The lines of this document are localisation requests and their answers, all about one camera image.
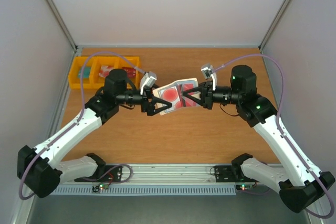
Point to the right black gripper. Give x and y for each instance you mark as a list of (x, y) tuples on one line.
[(206, 96)]

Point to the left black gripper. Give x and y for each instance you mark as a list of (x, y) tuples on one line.
[(149, 107)]

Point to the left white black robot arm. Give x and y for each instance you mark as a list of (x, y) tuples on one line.
[(41, 168)]

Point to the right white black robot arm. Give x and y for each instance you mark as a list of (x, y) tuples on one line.
[(300, 182)]

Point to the red card in bin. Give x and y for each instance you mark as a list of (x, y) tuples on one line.
[(131, 72)]

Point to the white red-dot card in bin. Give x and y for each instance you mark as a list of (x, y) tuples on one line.
[(105, 70)]

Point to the teal card in bin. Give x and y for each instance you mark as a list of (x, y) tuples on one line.
[(85, 73)]

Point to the yellow three-compartment bin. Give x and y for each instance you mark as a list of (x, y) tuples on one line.
[(98, 68)]

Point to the right small circuit board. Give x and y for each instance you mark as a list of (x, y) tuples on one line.
[(244, 187)]

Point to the small circuit board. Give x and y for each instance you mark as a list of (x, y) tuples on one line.
[(99, 188), (244, 187)]

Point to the left small circuit board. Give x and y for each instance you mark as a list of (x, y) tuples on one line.
[(99, 188)]

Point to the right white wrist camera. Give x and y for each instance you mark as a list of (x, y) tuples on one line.
[(208, 72)]

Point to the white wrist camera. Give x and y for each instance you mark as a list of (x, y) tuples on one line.
[(147, 81), (208, 72)]

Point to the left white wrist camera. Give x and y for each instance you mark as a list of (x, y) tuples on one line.
[(147, 81)]

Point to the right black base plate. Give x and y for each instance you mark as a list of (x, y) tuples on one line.
[(225, 174)]

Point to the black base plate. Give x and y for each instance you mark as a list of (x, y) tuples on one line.
[(225, 174), (111, 173)]

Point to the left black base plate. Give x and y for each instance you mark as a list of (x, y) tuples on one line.
[(111, 173)]

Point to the grey slotted cable duct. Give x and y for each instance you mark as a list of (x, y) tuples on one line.
[(148, 190)]

